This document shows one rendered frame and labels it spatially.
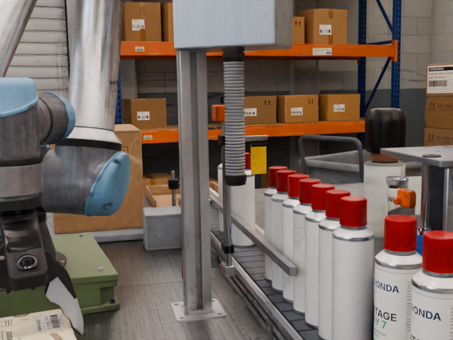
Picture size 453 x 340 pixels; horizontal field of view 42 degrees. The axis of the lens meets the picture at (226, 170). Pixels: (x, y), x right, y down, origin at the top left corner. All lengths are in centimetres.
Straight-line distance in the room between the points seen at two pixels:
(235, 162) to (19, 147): 32
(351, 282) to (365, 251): 4
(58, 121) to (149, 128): 399
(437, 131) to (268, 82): 196
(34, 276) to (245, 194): 64
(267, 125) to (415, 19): 267
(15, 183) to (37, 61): 456
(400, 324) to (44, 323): 48
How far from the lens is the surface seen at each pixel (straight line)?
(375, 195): 124
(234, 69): 88
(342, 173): 338
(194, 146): 100
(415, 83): 713
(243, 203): 126
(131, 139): 159
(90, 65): 105
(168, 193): 223
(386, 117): 122
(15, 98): 77
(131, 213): 162
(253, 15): 90
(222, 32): 91
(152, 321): 104
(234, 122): 89
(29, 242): 76
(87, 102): 104
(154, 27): 492
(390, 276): 64
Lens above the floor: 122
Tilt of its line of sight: 8 degrees down
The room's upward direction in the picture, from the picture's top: 1 degrees counter-clockwise
